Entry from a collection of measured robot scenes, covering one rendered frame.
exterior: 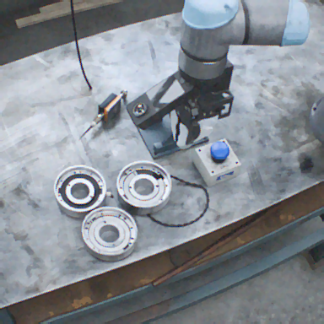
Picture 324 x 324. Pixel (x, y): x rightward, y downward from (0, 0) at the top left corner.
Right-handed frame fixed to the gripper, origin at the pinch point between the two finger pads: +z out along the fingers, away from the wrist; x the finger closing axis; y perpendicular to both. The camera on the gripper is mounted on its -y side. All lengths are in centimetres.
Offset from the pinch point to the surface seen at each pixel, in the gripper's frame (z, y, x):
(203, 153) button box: 11.7, 8.2, 2.8
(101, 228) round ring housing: 13.7, -16.6, -3.7
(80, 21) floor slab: 96, 28, 139
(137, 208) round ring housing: 12.9, -8.6, -2.8
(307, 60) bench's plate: 16, 50, 21
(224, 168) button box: 11.7, 10.4, -1.8
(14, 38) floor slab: 96, -4, 142
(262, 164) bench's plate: 16.2, 20.9, -2.0
